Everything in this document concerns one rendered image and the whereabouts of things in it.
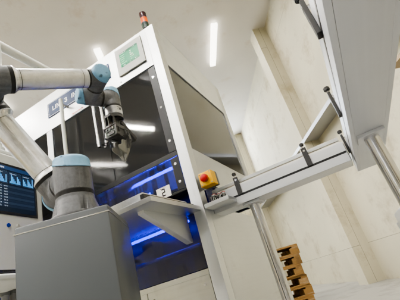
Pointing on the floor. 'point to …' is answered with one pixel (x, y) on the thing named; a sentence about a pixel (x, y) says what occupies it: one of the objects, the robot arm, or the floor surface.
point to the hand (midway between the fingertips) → (125, 158)
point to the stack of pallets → (296, 272)
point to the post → (190, 171)
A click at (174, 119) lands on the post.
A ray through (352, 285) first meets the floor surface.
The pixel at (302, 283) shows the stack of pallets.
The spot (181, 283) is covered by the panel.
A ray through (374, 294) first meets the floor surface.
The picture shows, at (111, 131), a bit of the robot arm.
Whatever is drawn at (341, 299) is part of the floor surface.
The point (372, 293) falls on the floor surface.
